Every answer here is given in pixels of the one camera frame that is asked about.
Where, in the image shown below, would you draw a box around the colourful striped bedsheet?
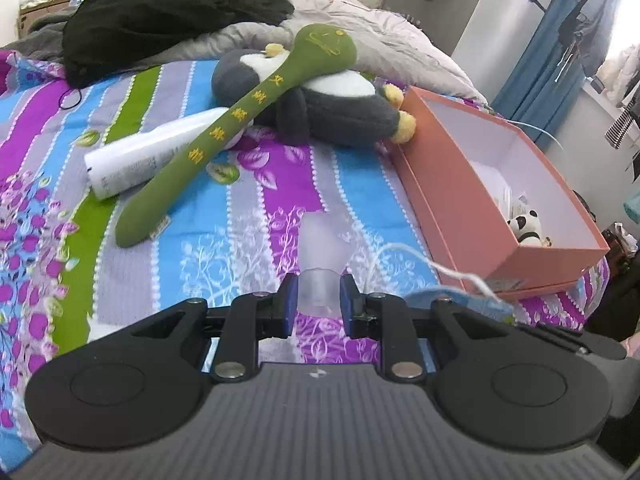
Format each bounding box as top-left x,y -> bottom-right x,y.
0,47 -> 611,453

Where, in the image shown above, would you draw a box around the green plush stick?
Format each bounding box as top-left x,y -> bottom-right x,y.
115,22 -> 358,249

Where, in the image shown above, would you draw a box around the blue curtain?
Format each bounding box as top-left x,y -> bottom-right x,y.
492,0 -> 621,151

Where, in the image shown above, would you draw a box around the grey wardrobe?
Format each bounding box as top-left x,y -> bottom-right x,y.
385,0 -> 546,58

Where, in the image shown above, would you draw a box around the hanging white jacket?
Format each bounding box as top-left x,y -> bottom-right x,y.
597,45 -> 640,107

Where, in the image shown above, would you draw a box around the hanging grey clothes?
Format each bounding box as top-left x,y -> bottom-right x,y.
557,0 -> 621,81

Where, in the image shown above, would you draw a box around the grey duvet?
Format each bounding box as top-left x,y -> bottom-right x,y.
0,0 -> 488,106

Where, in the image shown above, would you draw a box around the white spray bottle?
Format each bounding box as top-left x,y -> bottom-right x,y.
84,106 -> 246,201

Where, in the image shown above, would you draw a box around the orange cardboard box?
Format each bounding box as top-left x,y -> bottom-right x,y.
382,86 -> 612,302

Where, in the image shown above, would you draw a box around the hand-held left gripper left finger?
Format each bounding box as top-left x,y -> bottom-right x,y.
129,272 -> 301,383

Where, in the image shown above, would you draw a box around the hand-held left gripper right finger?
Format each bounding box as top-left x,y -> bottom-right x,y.
339,274 -> 501,383

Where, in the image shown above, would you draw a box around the dark bag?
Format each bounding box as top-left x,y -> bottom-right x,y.
600,222 -> 640,266

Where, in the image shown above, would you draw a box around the small panda plush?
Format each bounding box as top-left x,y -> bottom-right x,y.
505,208 -> 553,248

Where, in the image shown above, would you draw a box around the large black garment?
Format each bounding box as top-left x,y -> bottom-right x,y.
61,0 -> 296,88

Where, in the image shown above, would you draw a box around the hanging striped garment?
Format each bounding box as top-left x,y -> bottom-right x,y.
605,107 -> 639,149

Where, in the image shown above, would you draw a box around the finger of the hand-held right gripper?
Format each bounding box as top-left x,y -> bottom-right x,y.
510,321 -> 627,361

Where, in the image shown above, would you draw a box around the clear plastic wrapper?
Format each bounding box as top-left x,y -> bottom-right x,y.
297,215 -> 353,318

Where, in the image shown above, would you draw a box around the black hair tie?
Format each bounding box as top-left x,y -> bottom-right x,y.
59,85 -> 85,111

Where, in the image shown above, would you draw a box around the blue face mask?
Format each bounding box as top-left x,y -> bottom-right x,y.
370,242 -> 516,323

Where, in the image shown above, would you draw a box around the brown cardboard carton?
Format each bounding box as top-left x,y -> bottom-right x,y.
17,0 -> 76,36

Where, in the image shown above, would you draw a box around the grey penguin plush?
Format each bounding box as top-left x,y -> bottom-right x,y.
211,42 -> 417,150

